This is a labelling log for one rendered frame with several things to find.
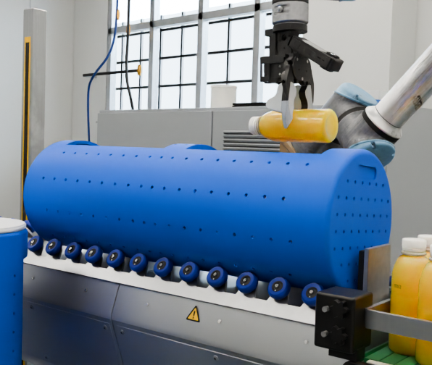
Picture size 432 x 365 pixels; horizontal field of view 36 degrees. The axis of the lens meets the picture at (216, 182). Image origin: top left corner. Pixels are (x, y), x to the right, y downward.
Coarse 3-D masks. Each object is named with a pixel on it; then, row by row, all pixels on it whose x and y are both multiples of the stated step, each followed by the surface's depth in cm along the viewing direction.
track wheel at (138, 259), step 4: (136, 256) 152; (140, 256) 152; (144, 256) 151; (132, 260) 152; (136, 260) 151; (140, 260) 151; (144, 260) 150; (148, 260) 152; (132, 264) 151; (136, 264) 151; (140, 264) 150; (144, 264) 150; (132, 268) 151; (136, 268) 150; (140, 268) 150; (144, 268) 151
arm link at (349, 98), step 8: (344, 88) 179; (352, 88) 180; (360, 88) 185; (336, 96) 181; (344, 96) 178; (352, 96) 177; (360, 96) 177; (368, 96) 182; (328, 104) 183; (336, 104) 180; (344, 104) 179; (352, 104) 178; (360, 104) 177; (368, 104) 177; (376, 104) 180; (336, 112) 179; (344, 112) 177
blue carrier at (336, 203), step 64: (64, 192) 161; (128, 192) 148; (192, 192) 137; (256, 192) 128; (320, 192) 120; (384, 192) 136; (128, 256) 160; (192, 256) 142; (256, 256) 129; (320, 256) 120
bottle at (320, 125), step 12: (264, 120) 139; (276, 120) 137; (300, 120) 133; (312, 120) 132; (324, 120) 131; (336, 120) 134; (264, 132) 140; (276, 132) 137; (288, 132) 135; (300, 132) 134; (312, 132) 132; (324, 132) 131; (336, 132) 135
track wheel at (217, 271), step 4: (212, 268) 139; (216, 268) 139; (220, 268) 138; (208, 272) 139; (212, 272) 138; (216, 272) 138; (220, 272) 137; (224, 272) 137; (208, 276) 138; (212, 276) 138; (216, 276) 138; (220, 276) 137; (224, 276) 137; (208, 280) 138; (212, 280) 137; (216, 280) 137; (220, 280) 136; (224, 280) 137; (212, 284) 137; (216, 284) 136; (220, 284) 136
